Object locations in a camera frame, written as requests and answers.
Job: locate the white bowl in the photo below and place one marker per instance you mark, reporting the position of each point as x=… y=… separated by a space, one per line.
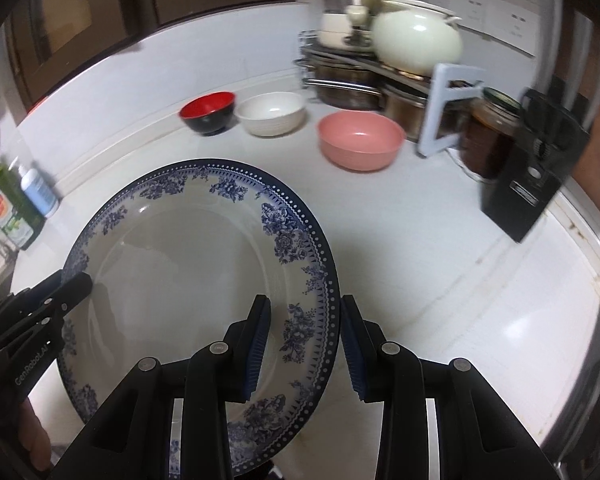
x=270 y=115

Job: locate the cream ceramic pot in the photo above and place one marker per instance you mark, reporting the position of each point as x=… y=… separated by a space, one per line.
x=415 y=40

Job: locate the red and black bowl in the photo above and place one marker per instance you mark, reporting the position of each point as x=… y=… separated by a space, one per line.
x=207 y=110

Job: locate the white wall socket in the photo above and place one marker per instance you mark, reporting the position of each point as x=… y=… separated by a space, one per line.
x=441 y=0
x=472 y=9
x=520 y=27

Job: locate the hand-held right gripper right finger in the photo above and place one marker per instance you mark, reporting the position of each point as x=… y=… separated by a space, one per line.
x=352 y=350

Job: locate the glass jar of brown sauce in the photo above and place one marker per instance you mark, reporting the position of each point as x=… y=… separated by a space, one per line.
x=487 y=140

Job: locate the pink bowl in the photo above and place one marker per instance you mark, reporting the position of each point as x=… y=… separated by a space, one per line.
x=360 y=140

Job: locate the black knife block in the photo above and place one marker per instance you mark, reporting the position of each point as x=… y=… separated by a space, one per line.
x=520 y=205

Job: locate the corner pot shelf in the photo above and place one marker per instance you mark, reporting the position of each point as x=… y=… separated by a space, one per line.
x=440 y=105

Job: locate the blue floral rim plate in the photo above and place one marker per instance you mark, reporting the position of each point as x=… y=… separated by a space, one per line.
x=180 y=260

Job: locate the dark brown window frame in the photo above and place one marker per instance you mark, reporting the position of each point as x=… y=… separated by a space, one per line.
x=130 y=0

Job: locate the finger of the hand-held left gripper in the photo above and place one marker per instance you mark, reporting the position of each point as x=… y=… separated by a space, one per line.
x=67 y=295
x=40 y=287

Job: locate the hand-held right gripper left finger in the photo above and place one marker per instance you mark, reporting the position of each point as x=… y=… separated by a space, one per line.
x=257 y=350

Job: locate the white coaster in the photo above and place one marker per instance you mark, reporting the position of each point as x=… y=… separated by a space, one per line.
x=467 y=167

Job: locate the person's left hand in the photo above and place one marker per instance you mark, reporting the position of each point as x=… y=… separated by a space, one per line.
x=35 y=435

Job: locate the black kitchen scissors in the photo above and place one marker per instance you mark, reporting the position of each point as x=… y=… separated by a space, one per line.
x=550 y=130

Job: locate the white blue pump bottle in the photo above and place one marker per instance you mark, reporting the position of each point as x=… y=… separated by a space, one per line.
x=40 y=195

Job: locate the green dish soap bottle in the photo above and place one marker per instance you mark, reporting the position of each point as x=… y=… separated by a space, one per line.
x=10 y=210

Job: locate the white pot with glass lid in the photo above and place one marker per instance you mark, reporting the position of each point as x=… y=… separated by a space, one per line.
x=337 y=25

